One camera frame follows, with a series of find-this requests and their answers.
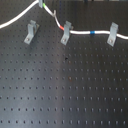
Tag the middle grey cable clip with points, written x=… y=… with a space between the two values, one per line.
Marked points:
x=67 y=28

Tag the grey cable clip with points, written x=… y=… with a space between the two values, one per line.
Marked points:
x=32 y=30
x=67 y=28
x=113 y=33

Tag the left grey cable clip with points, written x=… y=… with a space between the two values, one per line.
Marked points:
x=32 y=30

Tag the right grey cable clip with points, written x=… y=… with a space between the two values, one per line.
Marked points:
x=113 y=33

